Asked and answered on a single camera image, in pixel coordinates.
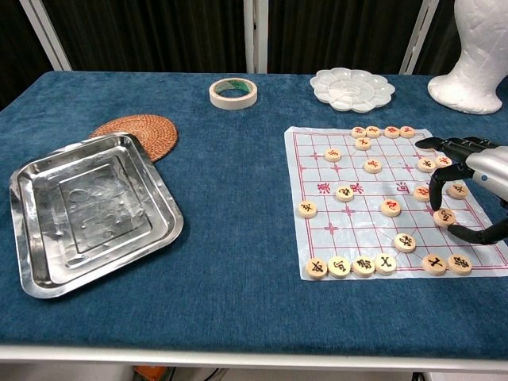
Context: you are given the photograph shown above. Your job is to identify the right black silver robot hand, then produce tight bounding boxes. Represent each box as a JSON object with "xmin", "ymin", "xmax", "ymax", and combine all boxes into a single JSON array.
[{"xmin": 414, "ymin": 136, "xmax": 508, "ymax": 244}]

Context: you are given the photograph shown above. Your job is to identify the plastic Chinese chess board sheet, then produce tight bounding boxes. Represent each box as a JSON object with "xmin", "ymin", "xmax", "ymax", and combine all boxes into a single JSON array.
[{"xmin": 283, "ymin": 125, "xmax": 508, "ymax": 281}]

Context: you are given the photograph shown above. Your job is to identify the white foam vase form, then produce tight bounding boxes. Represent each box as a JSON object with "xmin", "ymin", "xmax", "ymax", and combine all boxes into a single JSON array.
[{"xmin": 427, "ymin": 0, "xmax": 508, "ymax": 115}]

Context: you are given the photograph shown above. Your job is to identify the white flower-shaped paint palette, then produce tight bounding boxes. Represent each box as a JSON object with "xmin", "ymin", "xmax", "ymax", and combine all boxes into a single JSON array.
[{"xmin": 310, "ymin": 67, "xmax": 396, "ymax": 114}]

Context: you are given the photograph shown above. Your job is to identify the blue velvet tablecloth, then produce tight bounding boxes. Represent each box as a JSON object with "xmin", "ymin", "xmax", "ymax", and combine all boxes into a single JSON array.
[{"xmin": 0, "ymin": 71, "xmax": 508, "ymax": 360}]

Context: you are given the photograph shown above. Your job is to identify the beige masking tape roll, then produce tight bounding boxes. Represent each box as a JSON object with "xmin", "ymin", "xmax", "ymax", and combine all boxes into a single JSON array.
[{"xmin": 209, "ymin": 77, "xmax": 258, "ymax": 110}]

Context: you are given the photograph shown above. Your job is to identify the round woven rattan coaster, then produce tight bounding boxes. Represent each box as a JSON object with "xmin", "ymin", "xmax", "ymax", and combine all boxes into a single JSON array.
[{"xmin": 89, "ymin": 114, "xmax": 179, "ymax": 163}]

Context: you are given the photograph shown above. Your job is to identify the dark pleated curtain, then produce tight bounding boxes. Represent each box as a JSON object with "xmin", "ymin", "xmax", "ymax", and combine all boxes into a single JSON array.
[{"xmin": 0, "ymin": 0, "xmax": 464, "ymax": 110}]

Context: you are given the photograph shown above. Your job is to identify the square stainless steel tray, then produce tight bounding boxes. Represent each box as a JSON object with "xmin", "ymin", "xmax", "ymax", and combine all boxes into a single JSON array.
[{"xmin": 8, "ymin": 133, "xmax": 185, "ymax": 298}]

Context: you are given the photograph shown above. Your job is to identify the orange object under table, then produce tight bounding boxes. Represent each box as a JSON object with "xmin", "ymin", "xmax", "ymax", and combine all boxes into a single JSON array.
[{"xmin": 133, "ymin": 364, "xmax": 170, "ymax": 381}]

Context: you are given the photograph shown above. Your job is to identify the white slanted frame post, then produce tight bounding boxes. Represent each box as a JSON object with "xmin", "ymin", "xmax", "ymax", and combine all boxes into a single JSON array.
[
  {"xmin": 17, "ymin": 0, "xmax": 73, "ymax": 72},
  {"xmin": 398, "ymin": 0, "xmax": 441, "ymax": 75}
]

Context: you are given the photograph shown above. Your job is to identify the white vertical frame post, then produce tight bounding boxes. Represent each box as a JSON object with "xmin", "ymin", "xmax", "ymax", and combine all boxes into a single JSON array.
[{"xmin": 243, "ymin": 0, "xmax": 270, "ymax": 75}]

